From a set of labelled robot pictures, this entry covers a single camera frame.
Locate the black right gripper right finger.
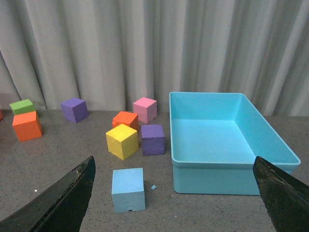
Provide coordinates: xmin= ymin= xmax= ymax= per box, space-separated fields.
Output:
xmin=253 ymin=156 xmax=309 ymax=232

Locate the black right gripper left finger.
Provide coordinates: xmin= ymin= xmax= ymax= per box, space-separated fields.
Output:
xmin=0 ymin=156 xmax=96 ymax=232

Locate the light blue foam block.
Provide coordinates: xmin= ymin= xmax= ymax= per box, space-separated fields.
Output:
xmin=112 ymin=168 xmax=146 ymax=213

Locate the orange foam block left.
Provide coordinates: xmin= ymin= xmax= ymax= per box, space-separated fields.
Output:
xmin=12 ymin=111 xmax=43 ymax=142

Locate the orange foam block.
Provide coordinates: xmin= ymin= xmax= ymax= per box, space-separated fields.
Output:
xmin=12 ymin=111 xmax=43 ymax=142
xmin=112 ymin=111 xmax=139 ymax=131

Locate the yellow foam block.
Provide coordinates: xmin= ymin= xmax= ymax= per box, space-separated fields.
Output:
xmin=106 ymin=124 xmax=139 ymax=160

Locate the light blue plastic bin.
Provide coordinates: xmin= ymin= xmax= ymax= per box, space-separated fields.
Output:
xmin=169 ymin=92 xmax=301 ymax=195

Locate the purple foam block rear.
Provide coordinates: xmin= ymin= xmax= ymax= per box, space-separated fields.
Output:
xmin=60 ymin=98 xmax=89 ymax=123

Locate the green foam block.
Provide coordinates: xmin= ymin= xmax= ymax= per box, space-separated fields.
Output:
xmin=9 ymin=99 xmax=36 ymax=115

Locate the orange foam block centre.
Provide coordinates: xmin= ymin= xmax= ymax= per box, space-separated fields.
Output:
xmin=112 ymin=111 xmax=139 ymax=131

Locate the purple foam block near bin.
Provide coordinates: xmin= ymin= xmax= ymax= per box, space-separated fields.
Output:
xmin=141 ymin=124 xmax=165 ymax=156

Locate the pink foam block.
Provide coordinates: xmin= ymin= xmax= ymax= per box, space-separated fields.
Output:
xmin=133 ymin=97 xmax=157 ymax=124

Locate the grey curtain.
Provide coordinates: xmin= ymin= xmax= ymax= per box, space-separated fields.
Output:
xmin=0 ymin=0 xmax=309 ymax=116

